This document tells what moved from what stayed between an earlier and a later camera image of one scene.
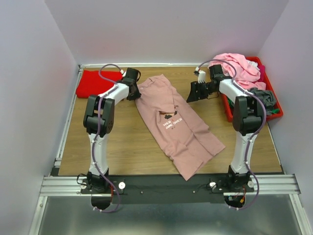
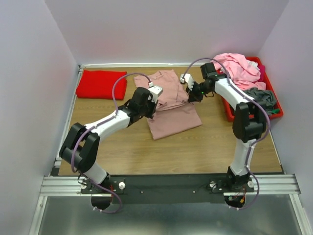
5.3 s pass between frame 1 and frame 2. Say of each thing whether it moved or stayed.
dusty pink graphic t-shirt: moved
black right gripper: stayed
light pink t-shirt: stayed
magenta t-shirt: stayed
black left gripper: moved
